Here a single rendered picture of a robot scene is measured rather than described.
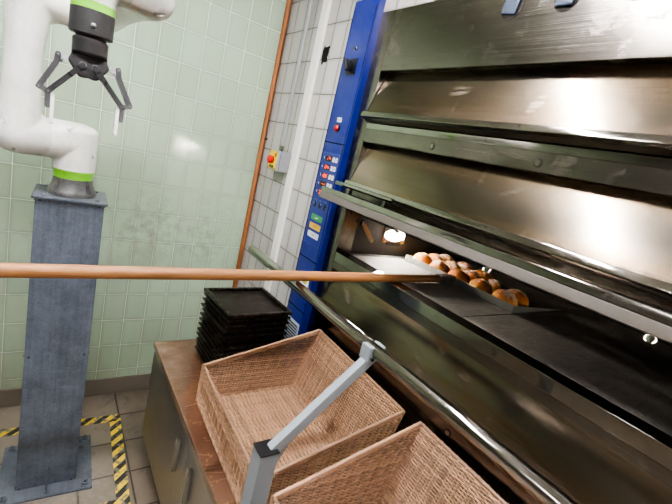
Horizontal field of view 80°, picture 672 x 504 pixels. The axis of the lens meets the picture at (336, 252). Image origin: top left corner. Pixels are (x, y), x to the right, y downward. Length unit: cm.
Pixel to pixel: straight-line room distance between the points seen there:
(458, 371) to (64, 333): 140
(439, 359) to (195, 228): 155
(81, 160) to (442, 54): 125
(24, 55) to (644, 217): 167
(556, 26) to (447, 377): 96
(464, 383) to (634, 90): 81
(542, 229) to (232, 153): 170
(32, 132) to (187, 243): 103
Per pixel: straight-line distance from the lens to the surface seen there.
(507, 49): 130
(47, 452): 213
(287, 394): 175
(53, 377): 192
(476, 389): 123
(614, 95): 112
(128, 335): 253
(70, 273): 101
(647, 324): 87
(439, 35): 149
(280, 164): 207
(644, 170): 104
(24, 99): 162
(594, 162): 108
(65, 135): 165
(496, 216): 115
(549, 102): 117
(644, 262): 100
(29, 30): 160
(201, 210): 234
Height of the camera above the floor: 155
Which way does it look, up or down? 13 degrees down
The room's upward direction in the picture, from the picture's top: 14 degrees clockwise
